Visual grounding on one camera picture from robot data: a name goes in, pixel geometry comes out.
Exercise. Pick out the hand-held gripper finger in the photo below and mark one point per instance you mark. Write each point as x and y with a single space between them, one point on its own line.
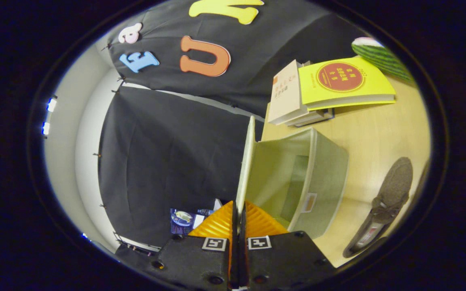
242 262
234 262

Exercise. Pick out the green fabric storage box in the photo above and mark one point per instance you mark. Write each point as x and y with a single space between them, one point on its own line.
326 178

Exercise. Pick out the brown fuzzy shoe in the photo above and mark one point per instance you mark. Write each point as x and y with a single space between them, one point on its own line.
395 182

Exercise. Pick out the blue printed package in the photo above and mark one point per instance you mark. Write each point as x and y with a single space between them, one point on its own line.
182 221

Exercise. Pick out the dark grey book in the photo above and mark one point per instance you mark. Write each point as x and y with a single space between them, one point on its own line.
318 117

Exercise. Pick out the beige book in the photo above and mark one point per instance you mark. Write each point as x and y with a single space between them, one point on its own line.
285 93

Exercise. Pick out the yellow book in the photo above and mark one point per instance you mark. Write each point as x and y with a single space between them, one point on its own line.
338 91

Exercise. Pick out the striped green watermelon plush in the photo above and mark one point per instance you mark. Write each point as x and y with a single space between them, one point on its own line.
378 56

